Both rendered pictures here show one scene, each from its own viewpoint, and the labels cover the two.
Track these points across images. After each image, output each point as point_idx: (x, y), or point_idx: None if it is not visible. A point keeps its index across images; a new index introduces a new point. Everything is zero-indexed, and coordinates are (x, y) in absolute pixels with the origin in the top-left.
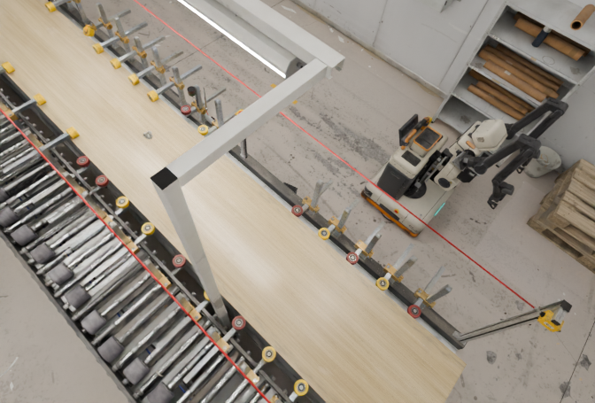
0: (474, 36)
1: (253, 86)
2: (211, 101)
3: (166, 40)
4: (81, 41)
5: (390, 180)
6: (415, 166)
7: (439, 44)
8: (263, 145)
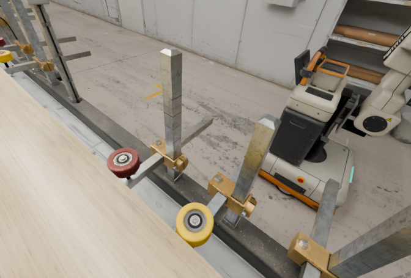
0: (320, 28)
1: (139, 85)
2: (96, 95)
3: (73, 61)
4: None
5: (288, 134)
6: (330, 100)
7: (289, 45)
8: (139, 126)
